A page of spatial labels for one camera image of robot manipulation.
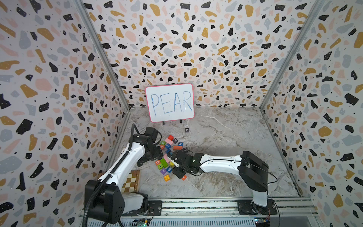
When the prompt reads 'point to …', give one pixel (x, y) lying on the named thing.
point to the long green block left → (163, 162)
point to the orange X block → (167, 178)
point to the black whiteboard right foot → (180, 120)
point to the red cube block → (170, 137)
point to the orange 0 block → (157, 162)
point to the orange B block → (162, 146)
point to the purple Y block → (163, 171)
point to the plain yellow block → (171, 164)
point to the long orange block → (177, 147)
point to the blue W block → (180, 144)
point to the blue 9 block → (169, 169)
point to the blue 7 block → (168, 146)
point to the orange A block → (184, 178)
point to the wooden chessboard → (132, 183)
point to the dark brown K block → (175, 141)
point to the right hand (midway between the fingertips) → (175, 170)
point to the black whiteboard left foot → (163, 122)
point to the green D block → (163, 143)
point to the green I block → (160, 166)
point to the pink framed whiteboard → (171, 102)
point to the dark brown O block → (185, 149)
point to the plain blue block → (168, 151)
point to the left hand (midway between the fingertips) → (155, 158)
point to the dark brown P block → (186, 130)
